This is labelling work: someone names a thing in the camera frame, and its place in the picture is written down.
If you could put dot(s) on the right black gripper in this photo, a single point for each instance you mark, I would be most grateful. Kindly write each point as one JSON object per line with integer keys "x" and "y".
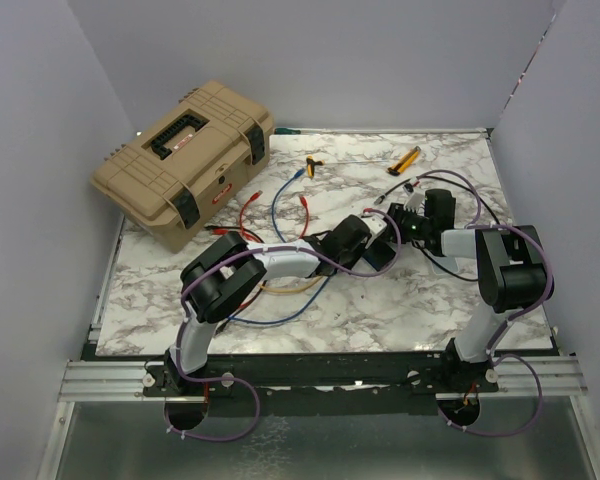
{"x": 397, "y": 211}

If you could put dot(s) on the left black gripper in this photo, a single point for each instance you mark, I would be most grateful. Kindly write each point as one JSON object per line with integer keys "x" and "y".
{"x": 359, "y": 250}

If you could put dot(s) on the black blue network switch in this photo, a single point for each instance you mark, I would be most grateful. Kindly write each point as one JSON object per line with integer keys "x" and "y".
{"x": 379, "y": 255}

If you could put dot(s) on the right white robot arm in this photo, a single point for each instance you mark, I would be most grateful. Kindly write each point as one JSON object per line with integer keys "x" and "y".
{"x": 513, "y": 276}

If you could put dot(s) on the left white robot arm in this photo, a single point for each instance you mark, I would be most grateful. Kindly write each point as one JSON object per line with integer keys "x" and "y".
{"x": 217, "y": 282}

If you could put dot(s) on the yellow utility knife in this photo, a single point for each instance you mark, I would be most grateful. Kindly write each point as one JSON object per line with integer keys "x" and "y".
{"x": 398, "y": 168}

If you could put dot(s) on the tan plastic toolbox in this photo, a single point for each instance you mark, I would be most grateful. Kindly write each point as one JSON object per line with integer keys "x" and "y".
{"x": 175, "y": 176}

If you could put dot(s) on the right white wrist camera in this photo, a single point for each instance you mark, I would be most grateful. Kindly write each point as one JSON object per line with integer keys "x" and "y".
{"x": 415, "y": 201}

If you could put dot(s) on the green handled screwdriver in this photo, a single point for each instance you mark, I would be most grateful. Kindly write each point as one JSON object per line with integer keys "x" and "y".
{"x": 287, "y": 131}

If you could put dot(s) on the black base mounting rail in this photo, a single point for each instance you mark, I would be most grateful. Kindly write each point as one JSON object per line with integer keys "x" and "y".
{"x": 322, "y": 384}

